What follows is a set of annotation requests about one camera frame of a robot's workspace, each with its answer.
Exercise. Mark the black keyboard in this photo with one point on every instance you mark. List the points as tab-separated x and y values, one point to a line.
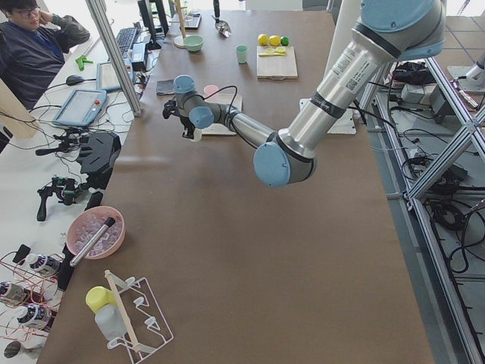
125	39

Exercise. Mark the aluminium frame post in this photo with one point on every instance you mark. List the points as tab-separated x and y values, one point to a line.
98	13

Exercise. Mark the handheld gripper tool upper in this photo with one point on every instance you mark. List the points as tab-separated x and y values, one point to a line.
70	141

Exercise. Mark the blue teach pendant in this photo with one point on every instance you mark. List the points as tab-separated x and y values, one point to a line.
81	108
106	78

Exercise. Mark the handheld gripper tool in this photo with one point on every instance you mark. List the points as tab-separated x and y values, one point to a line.
66	189
70	141

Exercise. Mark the wooden glass drying stand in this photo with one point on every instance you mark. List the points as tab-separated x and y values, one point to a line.
179	40

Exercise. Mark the green bowl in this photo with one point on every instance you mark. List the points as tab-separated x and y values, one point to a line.
193	43

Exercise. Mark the black computer mouse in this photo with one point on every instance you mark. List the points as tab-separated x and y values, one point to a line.
73	80

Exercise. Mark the yellow lemon near board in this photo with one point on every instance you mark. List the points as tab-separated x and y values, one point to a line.
262	39

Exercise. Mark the yellow plastic knife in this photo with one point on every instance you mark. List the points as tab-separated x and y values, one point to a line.
268	54

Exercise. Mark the bamboo cutting board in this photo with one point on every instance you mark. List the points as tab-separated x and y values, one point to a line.
277	68

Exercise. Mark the black perforated device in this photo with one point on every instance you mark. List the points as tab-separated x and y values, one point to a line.
97	157

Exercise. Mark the pink plastic cup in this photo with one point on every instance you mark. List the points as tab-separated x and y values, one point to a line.
209	90

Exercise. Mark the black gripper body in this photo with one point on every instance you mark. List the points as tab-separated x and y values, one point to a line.
184	123

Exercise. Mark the grey folded cloth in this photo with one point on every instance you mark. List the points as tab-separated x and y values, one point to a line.
164	87

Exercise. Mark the green plastic cup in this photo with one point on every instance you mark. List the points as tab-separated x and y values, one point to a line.
242	54

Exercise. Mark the steel ice scoop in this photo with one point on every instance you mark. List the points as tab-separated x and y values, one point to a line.
221	25

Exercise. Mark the yellow lemon middle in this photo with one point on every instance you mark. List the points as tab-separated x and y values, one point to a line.
274	40

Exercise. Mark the green lime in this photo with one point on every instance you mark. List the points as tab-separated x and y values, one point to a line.
284	41

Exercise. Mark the cream plastic cup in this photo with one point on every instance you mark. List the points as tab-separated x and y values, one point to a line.
197	135

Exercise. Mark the seated person in jacket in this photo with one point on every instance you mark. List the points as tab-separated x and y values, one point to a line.
33	45

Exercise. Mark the white dish rack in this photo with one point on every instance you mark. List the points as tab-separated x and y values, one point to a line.
147	328

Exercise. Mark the beige rabbit tray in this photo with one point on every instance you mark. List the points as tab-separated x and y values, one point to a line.
218	128

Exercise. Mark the handheld gripper tool lower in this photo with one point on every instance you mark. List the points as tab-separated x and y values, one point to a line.
66	189

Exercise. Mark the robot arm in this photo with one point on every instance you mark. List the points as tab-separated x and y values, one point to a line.
385	31

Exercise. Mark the yellow capped plastic bottle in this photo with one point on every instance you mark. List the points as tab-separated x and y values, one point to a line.
107	315

